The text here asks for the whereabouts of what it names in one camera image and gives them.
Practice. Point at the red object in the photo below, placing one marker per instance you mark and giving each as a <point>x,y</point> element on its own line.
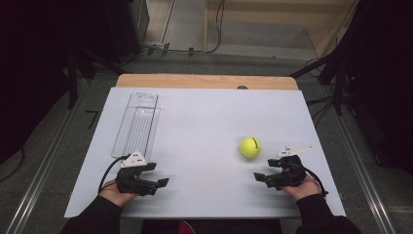
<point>186,228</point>

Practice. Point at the person's left hand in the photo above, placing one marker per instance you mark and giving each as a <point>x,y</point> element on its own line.
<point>113,193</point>

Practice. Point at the yellow tennis ball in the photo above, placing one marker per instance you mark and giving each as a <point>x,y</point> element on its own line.
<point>250,147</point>

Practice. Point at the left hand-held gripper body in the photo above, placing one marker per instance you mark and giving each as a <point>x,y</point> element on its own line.
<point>130,182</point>

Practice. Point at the small dark round object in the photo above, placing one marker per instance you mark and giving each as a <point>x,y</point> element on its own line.
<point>242,87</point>

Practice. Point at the clear plastic tray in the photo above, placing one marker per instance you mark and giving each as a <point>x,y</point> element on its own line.
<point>138,126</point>

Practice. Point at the metal floor rail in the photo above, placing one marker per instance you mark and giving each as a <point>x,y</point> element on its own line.
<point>363,169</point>
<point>42,169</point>

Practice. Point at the wooden platform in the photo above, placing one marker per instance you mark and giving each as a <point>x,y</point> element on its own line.
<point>269,22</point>

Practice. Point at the person's right hand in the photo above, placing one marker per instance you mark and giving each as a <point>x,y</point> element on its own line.
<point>305,190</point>

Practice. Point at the black metal stand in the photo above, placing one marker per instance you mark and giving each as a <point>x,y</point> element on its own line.
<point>339,94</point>
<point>72,84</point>

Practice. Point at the black curtain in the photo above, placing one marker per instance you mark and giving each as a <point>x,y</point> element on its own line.
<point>42,58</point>
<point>380,65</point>

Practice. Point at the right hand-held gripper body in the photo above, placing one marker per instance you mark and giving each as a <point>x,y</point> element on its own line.
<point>290,172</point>

